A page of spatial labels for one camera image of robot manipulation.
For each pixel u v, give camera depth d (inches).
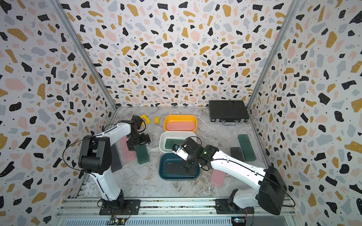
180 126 42.9
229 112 46.6
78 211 28.8
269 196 15.3
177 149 26.8
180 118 42.0
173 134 39.5
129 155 35.3
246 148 37.5
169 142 38.6
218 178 33.0
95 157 19.8
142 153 36.2
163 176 32.6
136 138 31.7
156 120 44.4
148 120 43.0
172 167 33.8
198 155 22.6
